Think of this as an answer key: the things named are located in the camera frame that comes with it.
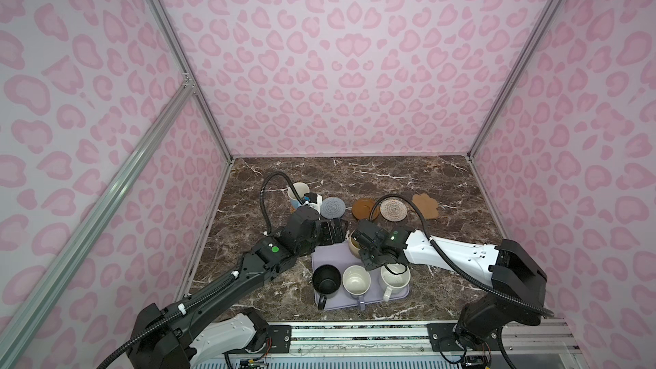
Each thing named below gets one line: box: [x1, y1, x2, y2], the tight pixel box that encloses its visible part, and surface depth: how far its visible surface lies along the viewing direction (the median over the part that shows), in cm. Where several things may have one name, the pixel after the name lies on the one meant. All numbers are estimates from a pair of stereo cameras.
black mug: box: [311, 263, 342, 311], surface depth 78 cm
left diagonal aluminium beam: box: [0, 81, 196, 369], surface depth 67 cm
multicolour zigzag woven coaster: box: [379, 199, 409, 223], surface depth 103 cm
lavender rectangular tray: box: [310, 240, 411, 311], surface depth 81 cm
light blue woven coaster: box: [319, 196, 346, 220], surface depth 103 cm
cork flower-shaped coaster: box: [411, 193, 439, 220], surface depth 106 cm
